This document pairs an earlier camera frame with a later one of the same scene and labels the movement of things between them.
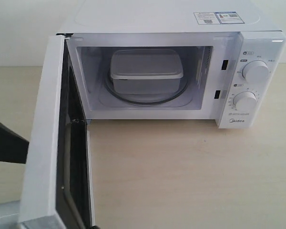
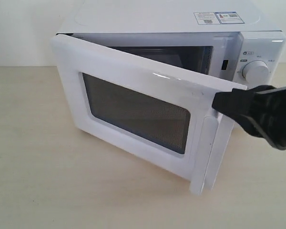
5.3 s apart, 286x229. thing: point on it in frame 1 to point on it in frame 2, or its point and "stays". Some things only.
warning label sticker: x=208 y=18 stays
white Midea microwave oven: x=178 y=59 stays
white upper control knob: x=255 y=70 stays
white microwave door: x=56 y=189 to x=144 y=110
